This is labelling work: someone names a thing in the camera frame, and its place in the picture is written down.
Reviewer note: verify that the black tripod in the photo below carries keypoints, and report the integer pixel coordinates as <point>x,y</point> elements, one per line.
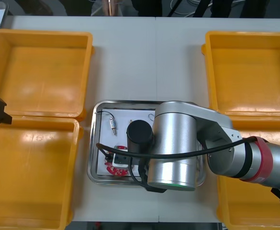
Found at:
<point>199,8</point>

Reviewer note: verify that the yellow-orange plastic bin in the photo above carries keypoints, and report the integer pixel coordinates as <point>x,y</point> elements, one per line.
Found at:
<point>245,210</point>
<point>46,72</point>
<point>245,72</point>
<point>34,182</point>

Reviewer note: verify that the silver-grey and black right arm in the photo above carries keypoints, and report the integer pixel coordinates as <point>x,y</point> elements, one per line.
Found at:
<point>173,143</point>

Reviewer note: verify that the round red circuit board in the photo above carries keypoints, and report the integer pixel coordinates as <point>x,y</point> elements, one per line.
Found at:
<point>117,172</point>

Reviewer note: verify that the white paper sheet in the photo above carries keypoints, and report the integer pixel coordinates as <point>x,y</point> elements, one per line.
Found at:
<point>106,136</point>

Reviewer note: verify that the person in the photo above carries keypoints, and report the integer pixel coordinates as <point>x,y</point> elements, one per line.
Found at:
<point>75,7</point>
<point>147,7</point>
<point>238,8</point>

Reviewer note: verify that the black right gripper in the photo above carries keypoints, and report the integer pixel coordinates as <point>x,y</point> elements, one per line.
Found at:
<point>145,177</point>

